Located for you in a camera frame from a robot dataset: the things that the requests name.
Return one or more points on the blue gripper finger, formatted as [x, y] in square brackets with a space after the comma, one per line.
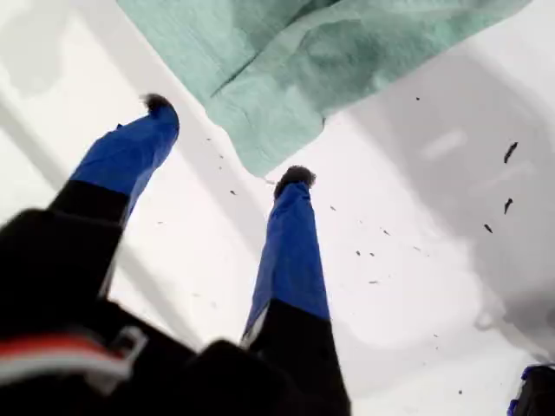
[295, 260]
[130, 151]

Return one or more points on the pale green T-shirt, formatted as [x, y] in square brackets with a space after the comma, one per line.
[303, 65]

